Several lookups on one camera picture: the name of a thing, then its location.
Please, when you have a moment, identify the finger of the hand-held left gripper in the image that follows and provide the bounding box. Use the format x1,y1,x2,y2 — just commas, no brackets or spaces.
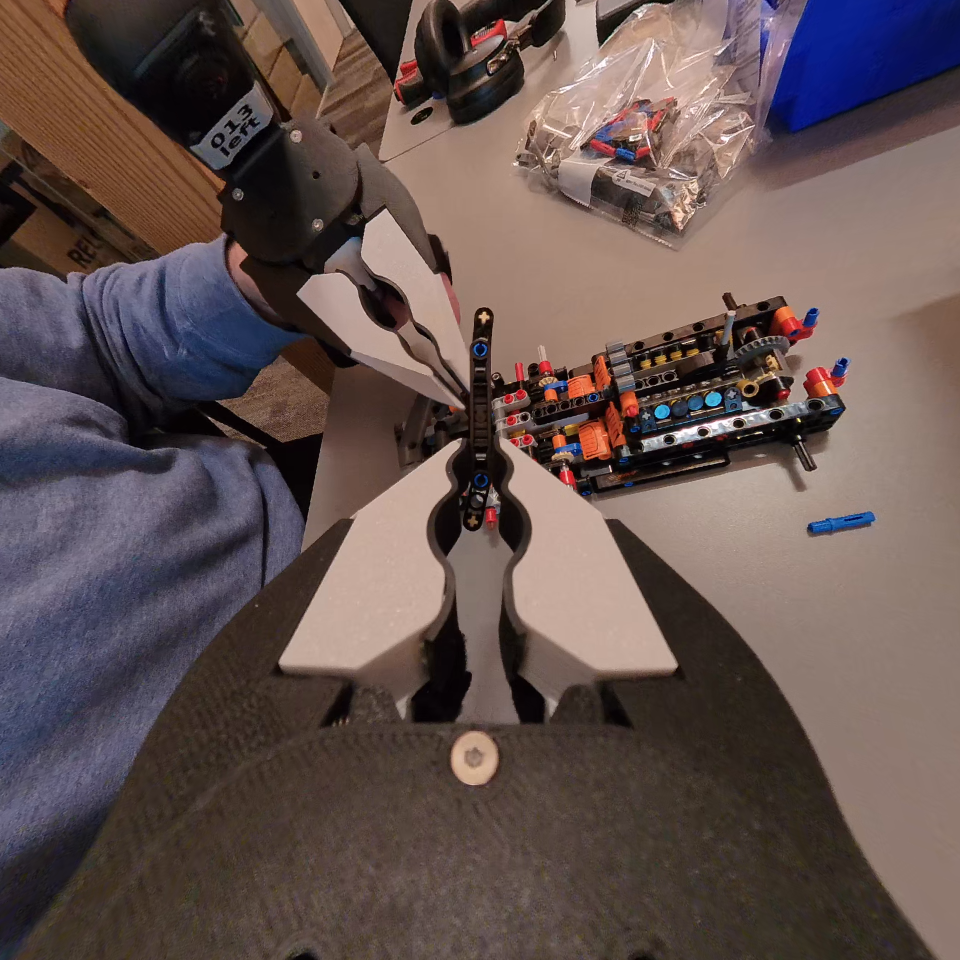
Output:
358,208,475,395
296,266,470,412

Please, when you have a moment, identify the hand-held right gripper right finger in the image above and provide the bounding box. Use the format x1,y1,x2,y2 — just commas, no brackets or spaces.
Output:
498,437,681,721

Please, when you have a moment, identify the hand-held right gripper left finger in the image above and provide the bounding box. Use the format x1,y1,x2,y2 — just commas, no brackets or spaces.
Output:
277,438,462,721

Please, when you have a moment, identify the black lego beam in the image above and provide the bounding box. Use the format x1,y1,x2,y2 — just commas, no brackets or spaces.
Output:
465,307,502,535

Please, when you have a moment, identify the grey lego subassembly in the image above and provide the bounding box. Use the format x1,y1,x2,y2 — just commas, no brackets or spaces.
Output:
396,393,453,469

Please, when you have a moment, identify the lego chassis assembly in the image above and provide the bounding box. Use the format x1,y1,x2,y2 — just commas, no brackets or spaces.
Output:
491,292,853,498

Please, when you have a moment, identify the person's left forearm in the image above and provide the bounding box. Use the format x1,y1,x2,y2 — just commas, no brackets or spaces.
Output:
0,232,318,421

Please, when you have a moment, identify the clear bag of lego parts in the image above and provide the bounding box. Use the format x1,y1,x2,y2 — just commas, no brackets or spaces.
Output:
513,18,775,251

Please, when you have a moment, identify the person's left hand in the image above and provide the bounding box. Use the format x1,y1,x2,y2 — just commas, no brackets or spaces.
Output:
225,234,462,336

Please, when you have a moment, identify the black chair base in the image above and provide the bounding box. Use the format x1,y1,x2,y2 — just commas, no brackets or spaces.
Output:
191,401,325,520

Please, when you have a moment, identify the black and red device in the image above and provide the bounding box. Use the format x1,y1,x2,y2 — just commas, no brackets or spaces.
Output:
393,0,569,126

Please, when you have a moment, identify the wooden panel cabinet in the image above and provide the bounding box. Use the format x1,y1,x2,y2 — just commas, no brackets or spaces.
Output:
0,0,335,260

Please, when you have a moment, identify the cardboard box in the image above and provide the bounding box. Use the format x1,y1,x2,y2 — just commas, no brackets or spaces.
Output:
0,142,155,273

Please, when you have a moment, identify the person's upper body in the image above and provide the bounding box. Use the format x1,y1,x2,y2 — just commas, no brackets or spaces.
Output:
0,375,307,946

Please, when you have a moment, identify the blue plastic bin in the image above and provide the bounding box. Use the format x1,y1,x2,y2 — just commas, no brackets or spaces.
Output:
768,0,960,135

